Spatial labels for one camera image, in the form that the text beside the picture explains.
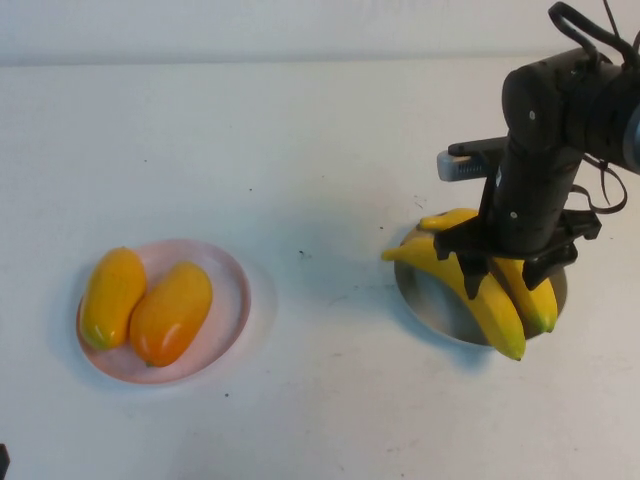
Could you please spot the pink round plate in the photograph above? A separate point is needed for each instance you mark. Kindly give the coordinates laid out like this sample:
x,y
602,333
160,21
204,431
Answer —
x,y
225,300

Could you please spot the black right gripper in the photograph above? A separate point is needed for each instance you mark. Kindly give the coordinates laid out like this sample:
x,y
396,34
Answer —
x,y
530,200

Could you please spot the yellow mango with green tip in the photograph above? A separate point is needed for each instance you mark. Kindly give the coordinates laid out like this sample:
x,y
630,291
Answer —
x,y
112,300

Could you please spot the grey-blue round plate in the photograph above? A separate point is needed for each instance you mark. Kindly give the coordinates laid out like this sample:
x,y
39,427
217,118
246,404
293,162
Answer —
x,y
430,305

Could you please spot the slim curved yellow banana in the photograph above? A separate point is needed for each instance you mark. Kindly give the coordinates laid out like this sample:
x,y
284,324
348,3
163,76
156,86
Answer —
x,y
542,310

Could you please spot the orange-tinted yellow mango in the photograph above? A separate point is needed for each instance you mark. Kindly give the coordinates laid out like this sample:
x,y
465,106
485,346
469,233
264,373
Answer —
x,y
170,315

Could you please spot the large yellow banana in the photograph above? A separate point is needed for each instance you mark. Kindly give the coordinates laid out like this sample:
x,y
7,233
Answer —
x,y
500,320

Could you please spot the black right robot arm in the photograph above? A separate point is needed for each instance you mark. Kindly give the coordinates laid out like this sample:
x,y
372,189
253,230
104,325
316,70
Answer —
x,y
575,110

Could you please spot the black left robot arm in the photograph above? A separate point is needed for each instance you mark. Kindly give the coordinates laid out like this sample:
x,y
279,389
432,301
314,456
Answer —
x,y
4,457

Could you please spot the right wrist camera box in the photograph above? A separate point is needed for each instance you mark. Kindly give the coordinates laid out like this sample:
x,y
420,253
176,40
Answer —
x,y
465,167

